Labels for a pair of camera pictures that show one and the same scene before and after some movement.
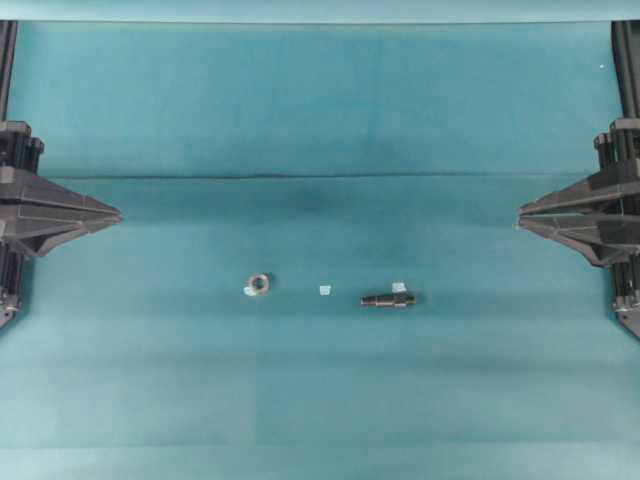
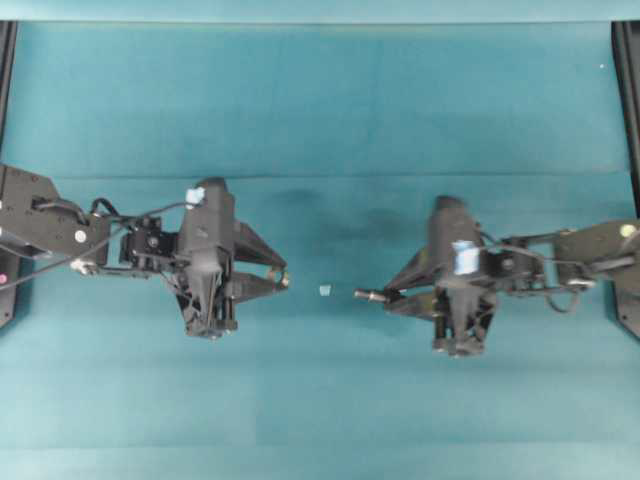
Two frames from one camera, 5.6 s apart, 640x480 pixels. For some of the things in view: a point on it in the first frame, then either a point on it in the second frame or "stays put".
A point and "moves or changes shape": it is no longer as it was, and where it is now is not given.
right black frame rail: x=626 y=47 stays put
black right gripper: x=598 y=214 → x=462 y=316
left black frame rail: x=8 y=33 stays put
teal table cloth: x=320 y=272 stays put
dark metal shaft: x=387 y=300 moves or changes shape
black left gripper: x=36 y=214 → x=208 y=309
